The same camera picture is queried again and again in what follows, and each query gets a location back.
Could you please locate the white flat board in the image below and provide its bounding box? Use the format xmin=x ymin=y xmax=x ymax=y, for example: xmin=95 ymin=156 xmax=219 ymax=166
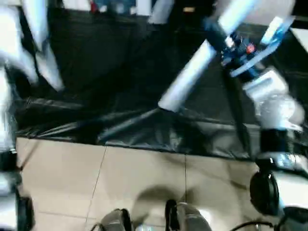
xmin=289 ymin=27 xmax=308 ymax=53

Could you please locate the white glass-door cabinet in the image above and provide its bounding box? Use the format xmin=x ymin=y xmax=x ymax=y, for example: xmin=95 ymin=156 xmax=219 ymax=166
xmin=55 ymin=0 xmax=159 ymax=15

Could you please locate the black padded work mat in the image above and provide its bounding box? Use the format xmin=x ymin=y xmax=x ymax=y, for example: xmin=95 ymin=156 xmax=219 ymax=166
xmin=14 ymin=7 xmax=308 ymax=160

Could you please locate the black cabinet with gold label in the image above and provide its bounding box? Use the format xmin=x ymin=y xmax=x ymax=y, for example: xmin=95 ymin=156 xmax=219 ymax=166
xmin=168 ymin=0 xmax=224 ymax=25

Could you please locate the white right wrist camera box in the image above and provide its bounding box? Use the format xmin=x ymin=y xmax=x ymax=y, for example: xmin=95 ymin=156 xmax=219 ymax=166
xmin=229 ymin=16 xmax=296 ymax=78

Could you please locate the white plastic table leg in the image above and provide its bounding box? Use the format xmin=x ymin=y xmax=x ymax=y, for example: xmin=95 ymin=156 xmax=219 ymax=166
xmin=22 ymin=0 xmax=65 ymax=91
xmin=148 ymin=0 xmax=174 ymax=25
xmin=157 ymin=0 xmax=258 ymax=113

